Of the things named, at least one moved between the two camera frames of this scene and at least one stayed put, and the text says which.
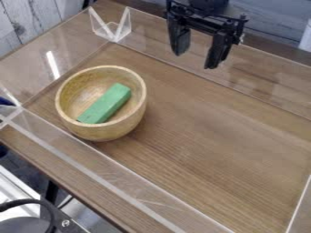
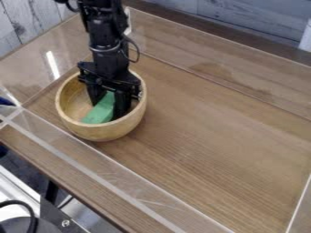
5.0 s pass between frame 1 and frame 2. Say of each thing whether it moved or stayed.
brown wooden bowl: stayed
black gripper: moved
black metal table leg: stayed
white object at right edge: stayed
